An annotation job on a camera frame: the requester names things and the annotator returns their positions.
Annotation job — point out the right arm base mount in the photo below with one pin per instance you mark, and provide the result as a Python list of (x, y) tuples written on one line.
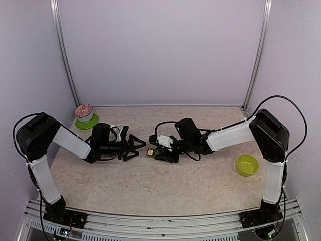
[(260, 217)]

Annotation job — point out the lime green bowl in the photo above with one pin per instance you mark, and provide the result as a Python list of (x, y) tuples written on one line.
[(247, 165)]

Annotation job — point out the right aluminium frame post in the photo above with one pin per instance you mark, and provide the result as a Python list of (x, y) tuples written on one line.
[(259, 53)]

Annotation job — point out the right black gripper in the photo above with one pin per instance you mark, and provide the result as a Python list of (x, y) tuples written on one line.
[(171, 159)]

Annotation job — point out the green weekly pill organizer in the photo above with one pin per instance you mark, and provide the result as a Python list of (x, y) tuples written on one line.
[(157, 152)]

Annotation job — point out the left aluminium frame post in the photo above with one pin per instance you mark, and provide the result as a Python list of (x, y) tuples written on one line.
[(63, 51)]

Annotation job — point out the lime green plate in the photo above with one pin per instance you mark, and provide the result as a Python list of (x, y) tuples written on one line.
[(87, 125)]

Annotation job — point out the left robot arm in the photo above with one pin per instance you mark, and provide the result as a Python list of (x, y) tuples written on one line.
[(33, 139)]

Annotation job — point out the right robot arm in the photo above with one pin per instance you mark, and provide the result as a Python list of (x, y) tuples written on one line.
[(218, 187)]

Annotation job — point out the red patterned white bowl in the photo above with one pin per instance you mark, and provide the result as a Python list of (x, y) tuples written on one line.
[(84, 113)]

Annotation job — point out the front aluminium rail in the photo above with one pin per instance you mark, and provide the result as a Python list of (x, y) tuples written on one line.
[(103, 226)]

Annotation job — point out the aluminium frame post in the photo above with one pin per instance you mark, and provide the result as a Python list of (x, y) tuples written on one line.
[(259, 53), (63, 51)]

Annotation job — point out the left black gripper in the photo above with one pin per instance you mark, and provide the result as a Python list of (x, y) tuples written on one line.
[(126, 149)]

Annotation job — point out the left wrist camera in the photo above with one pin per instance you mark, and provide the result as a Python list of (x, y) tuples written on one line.
[(123, 133)]

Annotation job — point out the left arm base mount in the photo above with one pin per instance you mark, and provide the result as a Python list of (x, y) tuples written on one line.
[(66, 216)]

